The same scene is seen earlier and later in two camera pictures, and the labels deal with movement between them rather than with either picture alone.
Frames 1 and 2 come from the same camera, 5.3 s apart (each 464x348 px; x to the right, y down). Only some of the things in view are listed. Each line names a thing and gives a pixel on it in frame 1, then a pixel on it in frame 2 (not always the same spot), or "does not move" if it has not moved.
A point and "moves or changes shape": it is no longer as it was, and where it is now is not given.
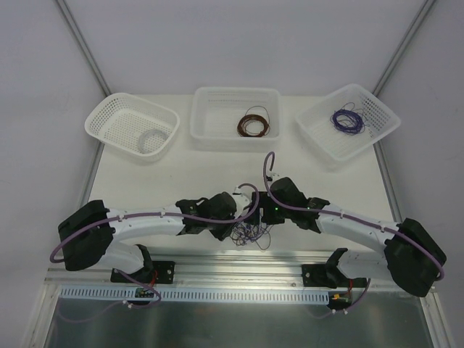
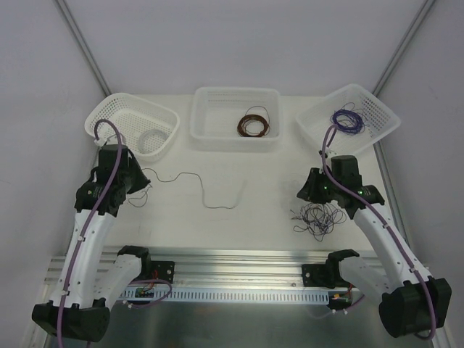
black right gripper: [257, 209] → [309, 186]
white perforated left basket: [133, 125] does not move
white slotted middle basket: [216, 113] does not move
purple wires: [246, 232] moves or changes shape
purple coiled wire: [349, 119] does not move
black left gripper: [234, 220] → [138, 180]
